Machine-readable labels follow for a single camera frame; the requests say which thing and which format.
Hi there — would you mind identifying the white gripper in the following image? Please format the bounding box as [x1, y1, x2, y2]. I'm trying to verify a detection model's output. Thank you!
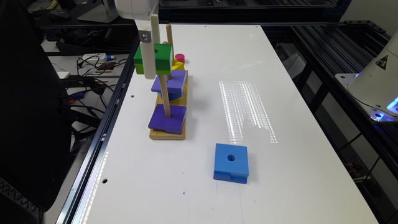
[114, 0, 160, 79]

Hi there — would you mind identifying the green square block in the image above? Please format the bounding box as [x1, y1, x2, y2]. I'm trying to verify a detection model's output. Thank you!
[134, 44, 173, 75]

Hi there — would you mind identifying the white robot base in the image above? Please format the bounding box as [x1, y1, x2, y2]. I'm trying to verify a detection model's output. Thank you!
[335, 34, 397, 122]

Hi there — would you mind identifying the pink cylinder block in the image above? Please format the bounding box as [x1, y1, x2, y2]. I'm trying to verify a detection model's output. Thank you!
[175, 54, 185, 63]

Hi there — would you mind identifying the yellow block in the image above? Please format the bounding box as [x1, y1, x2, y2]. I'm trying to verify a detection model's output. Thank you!
[172, 58, 185, 70]

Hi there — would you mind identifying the light purple square block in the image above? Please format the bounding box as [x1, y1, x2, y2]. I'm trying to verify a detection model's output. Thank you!
[151, 70, 187, 95]

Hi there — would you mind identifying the blue round block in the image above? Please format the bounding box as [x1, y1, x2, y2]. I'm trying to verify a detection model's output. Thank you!
[158, 92, 182, 101]

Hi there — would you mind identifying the dark purple square block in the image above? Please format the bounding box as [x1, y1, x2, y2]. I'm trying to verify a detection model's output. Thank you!
[148, 104, 187, 134]

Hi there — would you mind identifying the blue square block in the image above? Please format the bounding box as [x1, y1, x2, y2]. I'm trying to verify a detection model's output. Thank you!
[213, 143, 249, 184]

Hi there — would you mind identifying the rear wooden peg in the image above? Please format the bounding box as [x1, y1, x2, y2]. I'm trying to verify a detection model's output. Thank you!
[166, 24, 174, 45]

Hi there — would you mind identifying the monitor stand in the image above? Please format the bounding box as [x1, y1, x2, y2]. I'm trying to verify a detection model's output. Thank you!
[77, 0, 119, 23]

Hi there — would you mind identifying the front wooden peg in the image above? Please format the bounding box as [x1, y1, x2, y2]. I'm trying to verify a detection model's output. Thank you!
[159, 75, 171, 118]

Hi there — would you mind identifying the white power strip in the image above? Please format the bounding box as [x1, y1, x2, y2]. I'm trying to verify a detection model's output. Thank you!
[82, 53, 116, 63]

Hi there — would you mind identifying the black office chair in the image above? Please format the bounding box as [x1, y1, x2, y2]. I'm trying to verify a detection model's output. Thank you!
[1, 1, 71, 211]

